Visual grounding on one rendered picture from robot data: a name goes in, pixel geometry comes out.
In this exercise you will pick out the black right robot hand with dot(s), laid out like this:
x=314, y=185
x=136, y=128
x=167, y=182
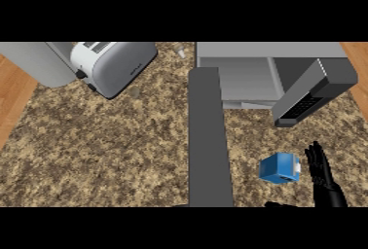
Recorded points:
x=323, y=175

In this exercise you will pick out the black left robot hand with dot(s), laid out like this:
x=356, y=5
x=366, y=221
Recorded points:
x=277, y=205

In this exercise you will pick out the blue milk carton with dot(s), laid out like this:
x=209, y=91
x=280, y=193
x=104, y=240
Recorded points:
x=276, y=168

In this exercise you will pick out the dark grey microwave door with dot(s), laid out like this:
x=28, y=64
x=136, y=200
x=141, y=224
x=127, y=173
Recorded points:
x=208, y=139

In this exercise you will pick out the grey microwave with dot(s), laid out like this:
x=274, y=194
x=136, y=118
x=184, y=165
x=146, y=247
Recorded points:
x=286, y=74

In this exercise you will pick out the silver toaster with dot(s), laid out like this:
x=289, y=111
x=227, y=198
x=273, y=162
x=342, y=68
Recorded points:
x=115, y=66

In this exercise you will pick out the grey cylindrical appliance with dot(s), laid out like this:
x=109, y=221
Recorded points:
x=38, y=61

